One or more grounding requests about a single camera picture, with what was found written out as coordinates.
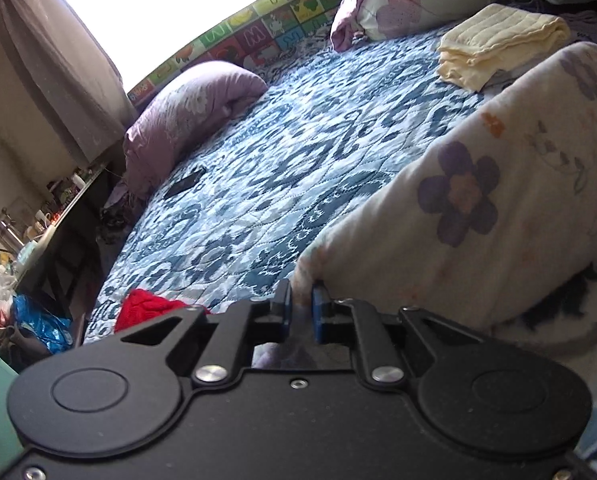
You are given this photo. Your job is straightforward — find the pale yellow folded blanket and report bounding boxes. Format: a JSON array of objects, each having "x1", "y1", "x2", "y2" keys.
[{"x1": 437, "y1": 2, "x2": 572, "y2": 92}]

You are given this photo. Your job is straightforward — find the white floral blanket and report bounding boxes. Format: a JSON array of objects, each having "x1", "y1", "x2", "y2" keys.
[{"x1": 291, "y1": 40, "x2": 597, "y2": 356}]

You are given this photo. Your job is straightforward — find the colourful alphabet play mat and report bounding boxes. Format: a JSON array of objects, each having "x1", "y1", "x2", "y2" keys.
[{"x1": 127, "y1": 0, "x2": 352, "y2": 108}]

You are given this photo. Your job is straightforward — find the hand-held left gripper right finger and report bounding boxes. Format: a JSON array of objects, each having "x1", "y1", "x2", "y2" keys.
[{"x1": 312, "y1": 282, "x2": 484, "y2": 391}]

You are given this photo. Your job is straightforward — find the purple floral pillow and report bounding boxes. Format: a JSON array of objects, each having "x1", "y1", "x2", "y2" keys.
[{"x1": 123, "y1": 60, "x2": 269, "y2": 201}]

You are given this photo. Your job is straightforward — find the dark clothes heap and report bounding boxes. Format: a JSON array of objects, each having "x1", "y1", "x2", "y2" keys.
[{"x1": 96, "y1": 180, "x2": 139, "y2": 246}]

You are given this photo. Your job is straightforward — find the blue patterned bedspread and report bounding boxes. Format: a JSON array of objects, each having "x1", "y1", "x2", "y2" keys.
[{"x1": 83, "y1": 20, "x2": 597, "y2": 476}]

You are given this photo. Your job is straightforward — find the beige curtain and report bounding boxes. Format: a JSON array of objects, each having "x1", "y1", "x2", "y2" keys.
[{"x1": 0, "y1": 0, "x2": 139, "y2": 163}]

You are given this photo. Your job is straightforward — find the blue plastic bag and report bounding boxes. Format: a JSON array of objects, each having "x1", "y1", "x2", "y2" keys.
[{"x1": 11, "y1": 294, "x2": 74, "y2": 356}]

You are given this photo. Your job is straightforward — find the cluttered side table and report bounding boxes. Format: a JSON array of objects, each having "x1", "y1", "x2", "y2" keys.
[{"x1": 0, "y1": 160, "x2": 112, "y2": 281}]

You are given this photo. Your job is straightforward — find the purple-grey folded garment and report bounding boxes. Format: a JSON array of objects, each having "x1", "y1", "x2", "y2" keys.
[{"x1": 569, "y1": 7, "x2": 597, "y2": 46}]

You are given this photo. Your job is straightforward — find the red knitted garment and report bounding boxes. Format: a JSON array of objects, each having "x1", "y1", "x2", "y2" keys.
[{"x1": 114, "y1": 288, "x2": 212, "y2": 333}]

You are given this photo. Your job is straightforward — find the pink and white quilt bundle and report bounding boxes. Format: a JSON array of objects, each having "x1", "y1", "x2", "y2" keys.
[{"x1": 330, "y1": 0, "x2": 507, "y2": 53}]

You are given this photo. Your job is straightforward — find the bright window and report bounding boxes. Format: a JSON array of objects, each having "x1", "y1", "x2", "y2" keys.
[{"x1": 41, "y1": 0, "x2": 309, "y2": 92}]

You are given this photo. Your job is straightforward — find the black phone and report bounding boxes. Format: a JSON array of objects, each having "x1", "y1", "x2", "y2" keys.
[{"x1": 163, "y1": 165, "x2": 208, "y2": 200}]

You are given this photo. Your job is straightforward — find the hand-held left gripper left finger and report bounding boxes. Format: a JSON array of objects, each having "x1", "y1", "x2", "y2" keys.
[{"x1": 120, "y1": 280, "x2": 294, "y2": 389}]

